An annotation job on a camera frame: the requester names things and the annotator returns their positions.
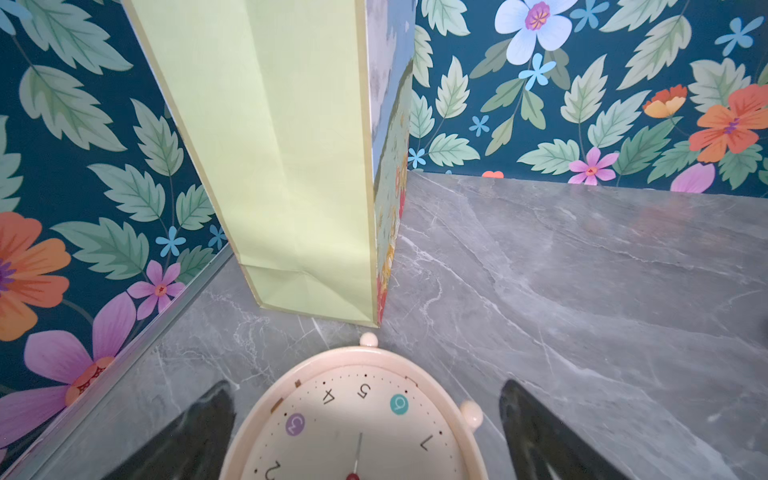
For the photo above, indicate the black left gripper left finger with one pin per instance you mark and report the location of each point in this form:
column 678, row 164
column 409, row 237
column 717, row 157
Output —
column 192, row 446

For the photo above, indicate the green painted paper bag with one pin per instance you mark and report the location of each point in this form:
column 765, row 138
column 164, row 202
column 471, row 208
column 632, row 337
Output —
column 296, row 117

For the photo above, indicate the pink round alarm clock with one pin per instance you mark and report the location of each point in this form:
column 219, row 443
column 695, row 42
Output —
column 357, row 412

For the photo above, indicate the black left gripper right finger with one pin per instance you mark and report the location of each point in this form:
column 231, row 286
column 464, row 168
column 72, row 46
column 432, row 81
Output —
column 542, row 446

